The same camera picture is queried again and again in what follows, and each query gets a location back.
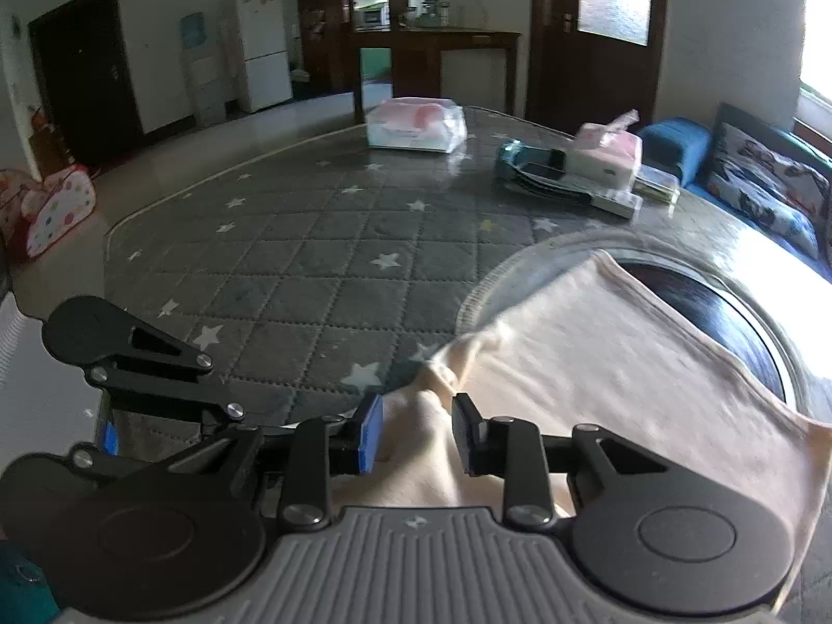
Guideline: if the cream sweatshirt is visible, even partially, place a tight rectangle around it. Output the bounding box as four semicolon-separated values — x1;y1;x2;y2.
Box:
382;251;832;574

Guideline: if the teal jacket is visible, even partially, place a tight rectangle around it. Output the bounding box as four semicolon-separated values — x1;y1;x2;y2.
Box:
0;538;59;624

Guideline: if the grey quilted star tablecloth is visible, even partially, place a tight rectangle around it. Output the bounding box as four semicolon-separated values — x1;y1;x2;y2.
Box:
102;102;832;624

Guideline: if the polka dot play tent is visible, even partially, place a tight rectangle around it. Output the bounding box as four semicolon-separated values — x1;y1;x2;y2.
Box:
2;165;97;264

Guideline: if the round black induction cooktop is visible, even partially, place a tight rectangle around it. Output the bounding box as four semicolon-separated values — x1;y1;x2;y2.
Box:
456;228;808;410

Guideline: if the white remote control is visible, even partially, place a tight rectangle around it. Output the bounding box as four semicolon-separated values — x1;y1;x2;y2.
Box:
591;190;643;220

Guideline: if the pink tissue box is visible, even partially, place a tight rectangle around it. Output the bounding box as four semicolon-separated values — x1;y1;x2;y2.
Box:
564;110;643;190

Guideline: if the water dispenser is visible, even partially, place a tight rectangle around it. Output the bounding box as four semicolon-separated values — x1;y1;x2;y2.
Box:
179;11;226;128

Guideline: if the pink wet wipes pack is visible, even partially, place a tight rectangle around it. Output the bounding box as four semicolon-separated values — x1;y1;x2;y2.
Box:
365;97;468;153

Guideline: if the blue sofa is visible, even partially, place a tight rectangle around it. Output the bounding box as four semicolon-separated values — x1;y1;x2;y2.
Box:
639;103;830;279

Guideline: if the left butterfly pillow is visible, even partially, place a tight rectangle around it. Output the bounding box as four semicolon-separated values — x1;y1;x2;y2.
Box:
705;123;829;259

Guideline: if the dark wooden side table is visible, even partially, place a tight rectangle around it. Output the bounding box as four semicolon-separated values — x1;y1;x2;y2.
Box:
341;24;521;125

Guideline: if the white refrigerator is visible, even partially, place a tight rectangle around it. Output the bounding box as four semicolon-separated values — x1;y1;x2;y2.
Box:
234;0;292;113

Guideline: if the dark wooden door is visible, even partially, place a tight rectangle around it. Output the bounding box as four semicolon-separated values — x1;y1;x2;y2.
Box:
526;0;667;134

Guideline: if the dark wooden cabinet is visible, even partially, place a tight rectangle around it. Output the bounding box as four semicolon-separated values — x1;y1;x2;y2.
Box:
292;0;427;99

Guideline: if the window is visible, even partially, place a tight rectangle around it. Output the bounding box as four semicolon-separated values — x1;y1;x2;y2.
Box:
796;0;830;141

